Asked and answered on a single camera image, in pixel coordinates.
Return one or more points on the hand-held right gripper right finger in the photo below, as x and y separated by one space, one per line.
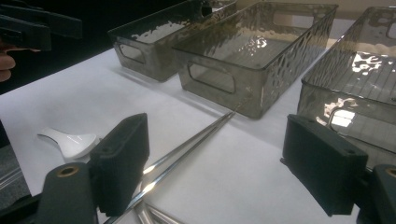
323 168

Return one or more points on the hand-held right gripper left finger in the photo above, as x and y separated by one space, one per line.
121 165

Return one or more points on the white plastic spoon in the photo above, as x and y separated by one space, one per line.
74 144

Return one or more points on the metal forks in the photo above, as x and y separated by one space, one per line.
174 166

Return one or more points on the smoky transparent plastic bin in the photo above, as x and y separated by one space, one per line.
249 102
358 93
155 67

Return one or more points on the metal chopstick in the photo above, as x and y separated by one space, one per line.
199 137

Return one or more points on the aluminium floor rail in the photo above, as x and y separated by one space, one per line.
11 179

